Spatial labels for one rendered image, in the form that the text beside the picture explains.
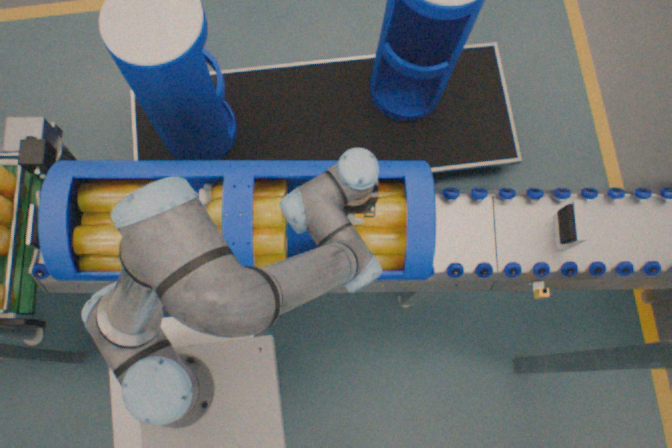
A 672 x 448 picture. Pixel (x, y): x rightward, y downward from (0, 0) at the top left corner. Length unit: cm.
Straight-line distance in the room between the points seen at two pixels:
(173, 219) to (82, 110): 217
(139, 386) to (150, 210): 44
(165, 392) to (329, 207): 43
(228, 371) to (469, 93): 173
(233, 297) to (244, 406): 60
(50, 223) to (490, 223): 109
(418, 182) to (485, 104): 133
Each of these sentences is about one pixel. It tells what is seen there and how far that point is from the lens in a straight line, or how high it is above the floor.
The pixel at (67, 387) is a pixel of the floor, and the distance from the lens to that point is 286.
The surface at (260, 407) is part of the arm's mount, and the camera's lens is 149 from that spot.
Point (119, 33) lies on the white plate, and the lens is 196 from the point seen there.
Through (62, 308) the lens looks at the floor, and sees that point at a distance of 288.
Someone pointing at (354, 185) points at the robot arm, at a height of 150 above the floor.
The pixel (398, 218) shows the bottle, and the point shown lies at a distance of 158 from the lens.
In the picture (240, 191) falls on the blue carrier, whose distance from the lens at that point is 154.
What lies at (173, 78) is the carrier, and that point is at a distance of 198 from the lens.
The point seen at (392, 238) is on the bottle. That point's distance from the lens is 160.
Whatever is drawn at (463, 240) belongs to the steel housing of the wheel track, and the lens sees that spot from 186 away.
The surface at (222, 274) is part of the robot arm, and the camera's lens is 91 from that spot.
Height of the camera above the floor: 271
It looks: 75 degrees down
